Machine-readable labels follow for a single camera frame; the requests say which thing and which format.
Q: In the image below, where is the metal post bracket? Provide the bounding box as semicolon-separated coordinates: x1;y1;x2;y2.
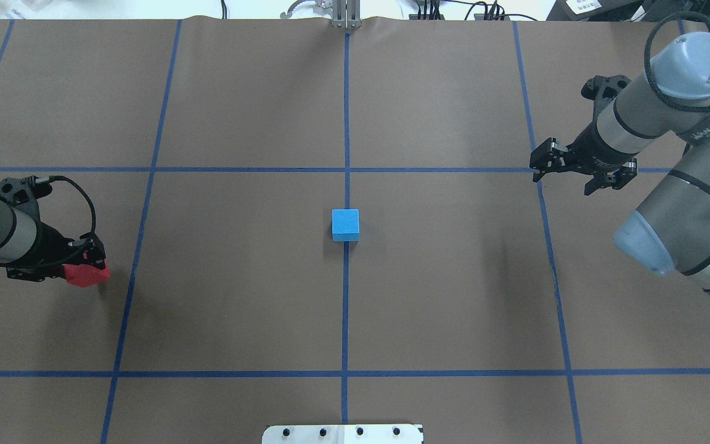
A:
281;0;363;30

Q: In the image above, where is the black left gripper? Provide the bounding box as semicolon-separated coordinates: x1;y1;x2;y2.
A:
7;221;106;282

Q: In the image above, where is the red cube block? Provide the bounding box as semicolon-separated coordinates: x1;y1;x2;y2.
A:
62;251;111;289

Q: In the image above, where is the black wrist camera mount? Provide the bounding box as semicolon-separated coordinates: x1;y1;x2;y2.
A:
0;175;53;220
580;74;631;121

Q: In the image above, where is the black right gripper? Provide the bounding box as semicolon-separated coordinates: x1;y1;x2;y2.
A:
529;123;639;196

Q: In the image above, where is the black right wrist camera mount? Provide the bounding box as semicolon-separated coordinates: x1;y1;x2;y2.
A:
580;74;631;121

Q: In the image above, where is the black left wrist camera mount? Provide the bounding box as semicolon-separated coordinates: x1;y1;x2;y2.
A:
0;175;53;220

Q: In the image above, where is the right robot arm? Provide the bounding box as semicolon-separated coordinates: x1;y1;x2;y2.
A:
529;31;710;296

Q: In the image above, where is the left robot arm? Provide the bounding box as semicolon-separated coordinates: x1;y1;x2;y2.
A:
0;175;111;289

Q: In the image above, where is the blue cube block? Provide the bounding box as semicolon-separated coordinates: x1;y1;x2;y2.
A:
332;208;361;242

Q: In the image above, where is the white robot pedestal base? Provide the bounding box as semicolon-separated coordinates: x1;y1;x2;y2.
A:
261;424;425;443

